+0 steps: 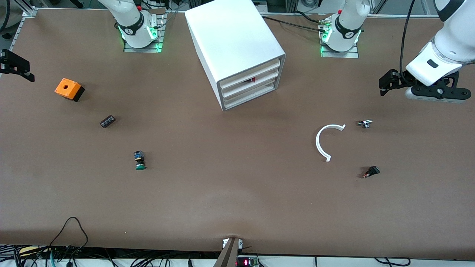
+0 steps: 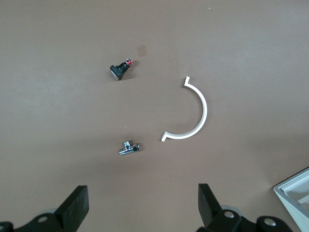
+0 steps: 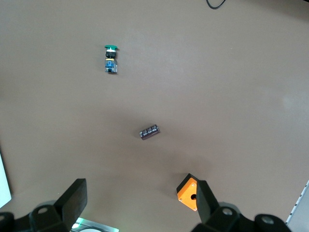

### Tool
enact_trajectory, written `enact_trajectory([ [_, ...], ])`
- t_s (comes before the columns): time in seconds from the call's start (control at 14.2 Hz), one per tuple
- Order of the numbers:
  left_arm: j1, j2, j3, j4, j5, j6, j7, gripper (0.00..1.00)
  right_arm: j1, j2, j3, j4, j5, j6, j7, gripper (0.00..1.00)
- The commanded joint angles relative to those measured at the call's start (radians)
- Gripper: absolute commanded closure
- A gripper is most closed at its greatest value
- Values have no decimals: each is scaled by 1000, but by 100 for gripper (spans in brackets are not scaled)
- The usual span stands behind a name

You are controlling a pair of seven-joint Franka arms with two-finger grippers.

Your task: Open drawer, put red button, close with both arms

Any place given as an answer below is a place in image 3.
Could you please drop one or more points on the dark cylindrical capacitor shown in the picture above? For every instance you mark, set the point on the dark cylindrical capacitor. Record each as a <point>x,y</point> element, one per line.
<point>149,132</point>

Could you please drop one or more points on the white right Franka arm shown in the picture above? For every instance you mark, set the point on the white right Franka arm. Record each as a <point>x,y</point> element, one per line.
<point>96,230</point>

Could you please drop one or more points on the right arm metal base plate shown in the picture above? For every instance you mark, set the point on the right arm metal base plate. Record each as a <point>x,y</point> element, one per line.
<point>79,221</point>

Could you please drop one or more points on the aluminium table frame rail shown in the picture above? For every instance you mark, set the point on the aluminium table frame rail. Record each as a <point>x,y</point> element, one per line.
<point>299,203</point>

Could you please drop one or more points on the orange button enclosure box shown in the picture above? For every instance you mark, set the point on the orange button enclosure box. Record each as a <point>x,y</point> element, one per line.
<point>187,193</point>

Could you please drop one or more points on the white drawer cabinet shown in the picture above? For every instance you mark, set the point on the white drawer cabinet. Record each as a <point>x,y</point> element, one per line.
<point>4,183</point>

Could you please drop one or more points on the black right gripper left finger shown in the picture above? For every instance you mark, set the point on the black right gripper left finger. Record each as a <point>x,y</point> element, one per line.
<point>72,205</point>

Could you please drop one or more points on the green push button switch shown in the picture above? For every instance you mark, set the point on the green push button switch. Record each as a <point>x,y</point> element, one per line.
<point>111,60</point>

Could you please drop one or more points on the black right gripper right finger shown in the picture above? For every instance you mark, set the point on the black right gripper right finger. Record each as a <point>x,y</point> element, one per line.
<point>207,210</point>

